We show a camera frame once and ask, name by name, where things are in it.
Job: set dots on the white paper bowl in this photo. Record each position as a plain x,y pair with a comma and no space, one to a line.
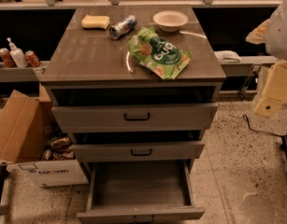
170,21

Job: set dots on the red soda can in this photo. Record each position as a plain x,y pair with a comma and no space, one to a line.
6,58
32,59

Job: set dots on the grey middle drawer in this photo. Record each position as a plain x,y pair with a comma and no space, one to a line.
161,151

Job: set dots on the snack packets in box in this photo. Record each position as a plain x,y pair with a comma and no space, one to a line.
58,148

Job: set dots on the red soda can right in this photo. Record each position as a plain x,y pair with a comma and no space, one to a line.
32,59

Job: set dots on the white pump bottle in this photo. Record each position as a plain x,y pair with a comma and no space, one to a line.
17,55

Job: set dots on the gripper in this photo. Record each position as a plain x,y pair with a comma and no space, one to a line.
280,34

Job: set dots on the grey drawer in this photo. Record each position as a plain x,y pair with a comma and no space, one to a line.
138,192
161,151
134,118

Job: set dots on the grey metal shelf rail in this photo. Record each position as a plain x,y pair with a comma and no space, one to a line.
26,74

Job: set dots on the grey top drawer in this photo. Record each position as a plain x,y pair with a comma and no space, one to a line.
134,118

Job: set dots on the white printed cardboard box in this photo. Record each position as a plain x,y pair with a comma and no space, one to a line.
55,173

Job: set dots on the grey three-drawer cabinet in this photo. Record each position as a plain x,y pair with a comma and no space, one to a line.
90,68

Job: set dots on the brown cardboard box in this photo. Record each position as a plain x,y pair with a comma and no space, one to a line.
24,128

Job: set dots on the red soda can left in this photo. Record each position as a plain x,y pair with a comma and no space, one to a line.
6,58

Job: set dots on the yellow sponge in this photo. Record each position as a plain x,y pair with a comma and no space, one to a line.
92,22

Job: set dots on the grey bottom drawer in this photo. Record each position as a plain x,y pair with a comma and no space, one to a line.
138,192

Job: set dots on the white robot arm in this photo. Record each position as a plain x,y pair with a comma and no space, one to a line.
273,33

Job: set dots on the silver blue soda can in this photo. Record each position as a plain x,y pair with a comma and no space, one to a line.
123,27

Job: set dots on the folded white cloth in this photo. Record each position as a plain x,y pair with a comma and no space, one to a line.
227,56

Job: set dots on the green snack bag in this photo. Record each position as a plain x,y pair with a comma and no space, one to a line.
157,54

